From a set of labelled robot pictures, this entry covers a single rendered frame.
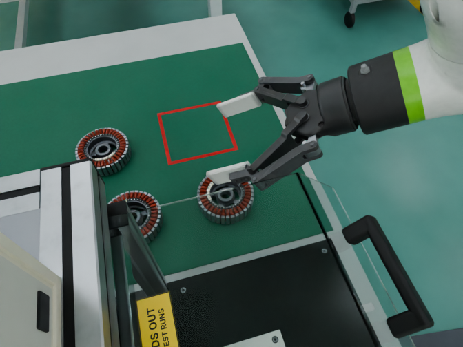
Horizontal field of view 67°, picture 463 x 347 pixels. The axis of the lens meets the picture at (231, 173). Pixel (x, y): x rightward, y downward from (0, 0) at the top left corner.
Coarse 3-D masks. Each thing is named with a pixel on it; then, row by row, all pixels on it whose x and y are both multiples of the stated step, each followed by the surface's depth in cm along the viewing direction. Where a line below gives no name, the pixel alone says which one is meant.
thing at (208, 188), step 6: (204, 180) 71; (210, 180) 70; (198, 186) 70; (204, 186) 69; (210, 186) 69; (216, 186) 72; (222, 186) 72; (228, 186) 72; (234, 186) 72; (198, 192) 69; (204, 192) 69; (210, 192) 70
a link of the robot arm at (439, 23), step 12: (420, 0) 31; (432, 0) 30; (444, 0) 28; (456, 0) 28; (432, 12) 30; (444, 12) 29; (456, 12) 28; (432, 24) 32; (444, 24) 30; (456, 24) 29; (432, 36) 34; (444, 36) 32; (456, 36) 31; (444, 48) 33; (456, 48) 32; (456, 60) 34
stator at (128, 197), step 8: (128, 192) 69; (136, 192) 69; (144, 192) 69; (112, 200) 68; (120, 200) 68; (128, 200) 68; (136, 200) 68; (144, 200) 68; (152, 200) 68; (136, 208) 70; (144, 208) 69
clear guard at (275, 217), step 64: (256, 192) 36; (320, 192) 39; (128, 256) 32; (192, 256) 32; (256, 256) 32; (320, 256) 32; (128, 320) 29; (192, 320) 29; (256, 320) 29; (320, 320) 29; (384, 320) 32
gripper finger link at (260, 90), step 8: (256, 88) 56; (264, 88) 55; (264, 96) 55; (272, 96) 53; (280, 96) 52; (288, 96) 51; (296, 96) 50; (272, 104) 55; (280, 104) 53; (288, 104) 52; (296, 104) 49; (304, 104) 48
